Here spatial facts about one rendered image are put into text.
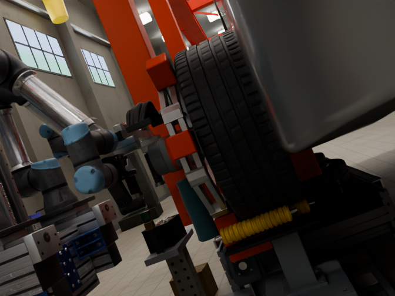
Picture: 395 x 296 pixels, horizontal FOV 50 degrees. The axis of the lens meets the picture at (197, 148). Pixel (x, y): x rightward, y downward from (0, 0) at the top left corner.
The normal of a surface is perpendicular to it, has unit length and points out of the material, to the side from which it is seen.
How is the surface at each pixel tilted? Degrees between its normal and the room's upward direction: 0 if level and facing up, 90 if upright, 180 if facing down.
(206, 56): 45
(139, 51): 90
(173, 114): 90
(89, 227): 90
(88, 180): 90
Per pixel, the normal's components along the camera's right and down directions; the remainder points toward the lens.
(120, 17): -0.14, 0.04
